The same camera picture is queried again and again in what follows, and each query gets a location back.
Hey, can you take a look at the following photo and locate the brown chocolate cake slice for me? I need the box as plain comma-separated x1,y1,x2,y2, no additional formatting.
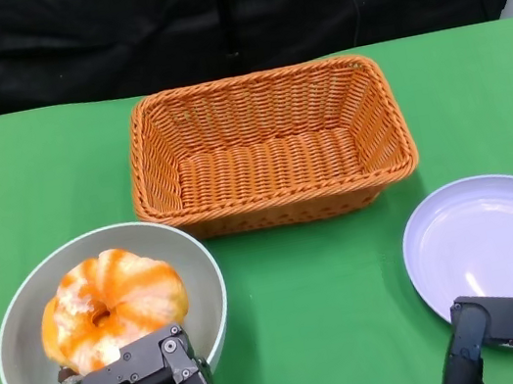
55,361,82,384

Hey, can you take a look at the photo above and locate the pale grey ceramic bowl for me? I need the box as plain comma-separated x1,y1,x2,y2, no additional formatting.
0,206,245,384

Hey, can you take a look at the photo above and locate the orange white striped ring bread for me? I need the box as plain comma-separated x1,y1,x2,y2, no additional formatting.
42,237,200,379

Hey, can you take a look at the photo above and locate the lilac plate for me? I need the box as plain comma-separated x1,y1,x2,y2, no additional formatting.
391,169,513,347

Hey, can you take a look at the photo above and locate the orange wicker basket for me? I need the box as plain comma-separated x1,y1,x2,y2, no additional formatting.
114,45,427,252

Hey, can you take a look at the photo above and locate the green tablecloth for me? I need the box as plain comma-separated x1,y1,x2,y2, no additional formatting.
0,15,513,384

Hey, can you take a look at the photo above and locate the black backdrop curtain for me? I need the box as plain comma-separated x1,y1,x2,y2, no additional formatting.
0,0,513,121

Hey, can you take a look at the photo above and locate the black vertical pole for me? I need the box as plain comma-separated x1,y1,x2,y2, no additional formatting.
215,0,245,60

